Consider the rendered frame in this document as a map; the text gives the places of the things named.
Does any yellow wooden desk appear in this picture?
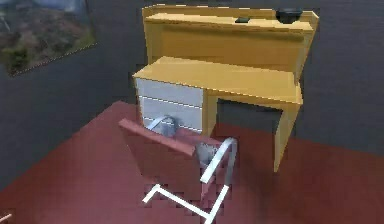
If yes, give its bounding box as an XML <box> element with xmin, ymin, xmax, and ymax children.
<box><xmin>132</xmin><ymin>3</ymin><xmax>320</xmax><ymax>173</ymax></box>

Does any black bowl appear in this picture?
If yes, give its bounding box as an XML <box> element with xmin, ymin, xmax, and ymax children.
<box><xmin>275</xmin><ymin>8</ymin><xmax>304</xmax><ymax>25</ymax></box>

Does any framed landscape picture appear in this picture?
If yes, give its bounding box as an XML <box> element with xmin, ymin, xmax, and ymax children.
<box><xmin>0</xmin><ymin>0</ymin><xmax>98</xmax><ymax>78</ymax></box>

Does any pink chair with white frame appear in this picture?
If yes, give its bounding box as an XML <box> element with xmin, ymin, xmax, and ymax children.
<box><xmin>118</xmin><ymin>115</ymin><xmax>239</xmax><ymax>224</ymax></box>

